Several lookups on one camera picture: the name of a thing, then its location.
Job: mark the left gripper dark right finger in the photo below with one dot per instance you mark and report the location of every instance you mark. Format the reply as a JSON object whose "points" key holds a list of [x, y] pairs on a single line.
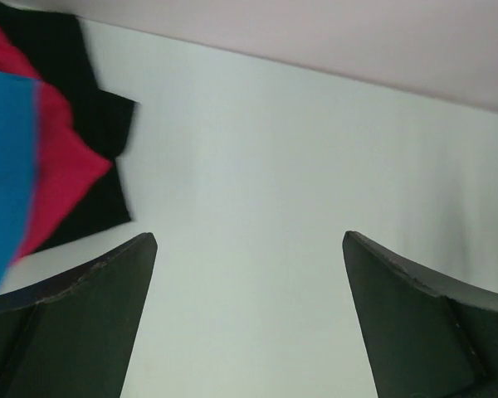
{"points": [[426, 334]]}

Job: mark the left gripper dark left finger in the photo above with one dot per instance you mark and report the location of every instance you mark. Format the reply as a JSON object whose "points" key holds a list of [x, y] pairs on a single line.
{"points": [[72, 335]]}

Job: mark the blue t shirt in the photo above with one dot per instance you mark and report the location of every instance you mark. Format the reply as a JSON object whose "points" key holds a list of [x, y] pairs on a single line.
{"points": [[18, 161]]}

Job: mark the pink folded t shirt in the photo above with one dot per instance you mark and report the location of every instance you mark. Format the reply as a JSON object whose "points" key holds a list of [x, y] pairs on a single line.
{"points": [[66, 166]]}

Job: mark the black folded t shirt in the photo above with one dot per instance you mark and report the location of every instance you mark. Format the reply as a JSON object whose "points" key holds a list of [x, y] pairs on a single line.
{"points": [[54, 44]]}

